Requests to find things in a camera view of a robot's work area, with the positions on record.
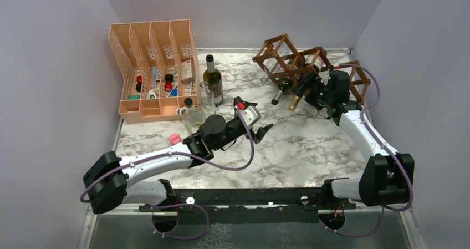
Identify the orange plastic desk organizer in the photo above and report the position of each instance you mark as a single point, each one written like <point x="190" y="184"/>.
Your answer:
<point x="151" y="50"/>

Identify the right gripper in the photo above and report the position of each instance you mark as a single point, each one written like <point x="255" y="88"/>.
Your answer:
<point x="309" y="97"/>

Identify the pink bottle cap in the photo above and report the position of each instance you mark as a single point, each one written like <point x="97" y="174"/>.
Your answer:
<point x="174" y="139"/>

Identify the red black cap item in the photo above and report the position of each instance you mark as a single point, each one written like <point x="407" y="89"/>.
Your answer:
<point x="169" y="78"/>

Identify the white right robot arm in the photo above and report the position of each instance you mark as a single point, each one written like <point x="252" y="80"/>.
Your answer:
<point x="387" y="177"/>

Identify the clear empty bottle left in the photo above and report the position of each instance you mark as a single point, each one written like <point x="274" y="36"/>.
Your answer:
<point x="270" y="66"/>

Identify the clear bottle with white label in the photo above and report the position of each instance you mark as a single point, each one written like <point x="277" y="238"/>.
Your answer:
<point x="193" y="116"/>

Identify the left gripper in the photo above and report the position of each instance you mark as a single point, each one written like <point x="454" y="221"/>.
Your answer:
<point x="260" y="133"/>

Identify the clear glass bottle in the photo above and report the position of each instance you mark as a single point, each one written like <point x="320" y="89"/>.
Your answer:
<point x="207" y="99"/>

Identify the dark green wine bottle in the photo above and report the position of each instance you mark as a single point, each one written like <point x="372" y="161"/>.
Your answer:
<point x="214" y="79"/>

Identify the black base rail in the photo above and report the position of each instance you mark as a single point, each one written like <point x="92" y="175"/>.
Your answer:
<point x="259" y="205"/>

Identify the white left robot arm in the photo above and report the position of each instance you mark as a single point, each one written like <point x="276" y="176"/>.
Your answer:
<point x="114" y="180"/>

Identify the brown wooden wine rack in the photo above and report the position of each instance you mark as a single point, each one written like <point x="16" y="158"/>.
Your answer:
<point x="296" y="63"/>

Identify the dark red gold-foil bottle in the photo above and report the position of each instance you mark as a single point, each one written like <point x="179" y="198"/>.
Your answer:
<point x="300" y="88"/>

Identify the red black small item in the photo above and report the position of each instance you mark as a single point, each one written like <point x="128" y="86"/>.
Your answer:
<point x="138" y="85"/>

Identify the white box in organizer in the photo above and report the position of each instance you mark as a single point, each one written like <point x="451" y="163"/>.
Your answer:
<point x="187" y="74"/>

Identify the green bottle silver cap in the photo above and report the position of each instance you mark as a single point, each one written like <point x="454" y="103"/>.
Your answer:
<point x="284" y="85"/>

